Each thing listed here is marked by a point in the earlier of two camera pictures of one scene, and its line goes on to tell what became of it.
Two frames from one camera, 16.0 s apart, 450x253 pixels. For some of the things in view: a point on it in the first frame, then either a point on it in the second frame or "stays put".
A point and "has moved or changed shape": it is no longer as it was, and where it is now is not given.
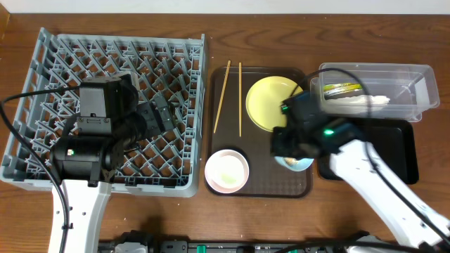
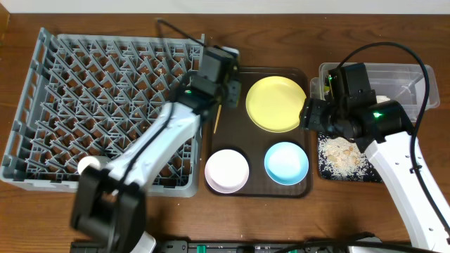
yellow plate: (264, 100) stays put
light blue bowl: (294, 164) has moved or changed shape
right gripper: (280, 147) → (311, 118)
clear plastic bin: (375, 91) stays put
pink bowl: (226, 171) stays put
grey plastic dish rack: (168, 165) stays put
